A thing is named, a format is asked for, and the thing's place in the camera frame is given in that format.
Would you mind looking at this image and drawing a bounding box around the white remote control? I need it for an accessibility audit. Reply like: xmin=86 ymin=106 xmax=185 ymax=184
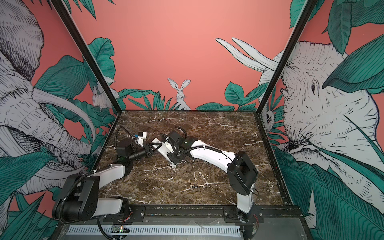
xmin=152 ymin=138 xmax=176 ymax=168

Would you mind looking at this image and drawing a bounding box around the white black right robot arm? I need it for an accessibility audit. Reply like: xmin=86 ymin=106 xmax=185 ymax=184
xmin=163 ymin=131 xmax=258 ymax=214

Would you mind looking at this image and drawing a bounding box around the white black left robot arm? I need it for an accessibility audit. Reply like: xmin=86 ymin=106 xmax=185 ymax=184
xmin=52 ymin=139 xmax=161 ymax=224

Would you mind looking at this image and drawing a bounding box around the white ventilation grille strip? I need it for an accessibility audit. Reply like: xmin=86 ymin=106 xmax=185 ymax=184
xmin=65 ymin=224 xmax=242 ymax=237

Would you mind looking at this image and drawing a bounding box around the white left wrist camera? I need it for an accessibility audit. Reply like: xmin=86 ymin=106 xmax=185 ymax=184
xmin=135 ymin=132 xmax=147 ymax=147

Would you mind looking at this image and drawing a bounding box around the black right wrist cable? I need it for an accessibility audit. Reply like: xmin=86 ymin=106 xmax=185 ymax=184
xmin=160 ymin=126 xmax=199 ymax=164

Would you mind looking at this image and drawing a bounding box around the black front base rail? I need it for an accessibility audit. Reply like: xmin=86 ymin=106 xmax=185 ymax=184
xmin=125 ymin=204 xmax=304 ymax=224

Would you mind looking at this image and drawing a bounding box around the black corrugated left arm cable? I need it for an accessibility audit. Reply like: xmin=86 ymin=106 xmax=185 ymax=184
xmin=56 ymin=172 xmax=97 ymax=223

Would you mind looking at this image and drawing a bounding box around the black left corner frame post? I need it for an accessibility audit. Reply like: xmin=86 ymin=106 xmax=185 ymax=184
xmin=51 ymin=0 xmax=123 ymax=114

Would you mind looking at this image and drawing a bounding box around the black corner frame post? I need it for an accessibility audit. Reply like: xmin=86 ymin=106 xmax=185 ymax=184
xmin=51 ymin=0 xmax=123 ymax=114
xmin=256 ymin=0 xmax=317 ymax=116

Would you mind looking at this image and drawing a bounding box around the black right corner frame post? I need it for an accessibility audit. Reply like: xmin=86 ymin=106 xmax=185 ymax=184
xmin=256 ymin=0 xmax=317 ymax=116

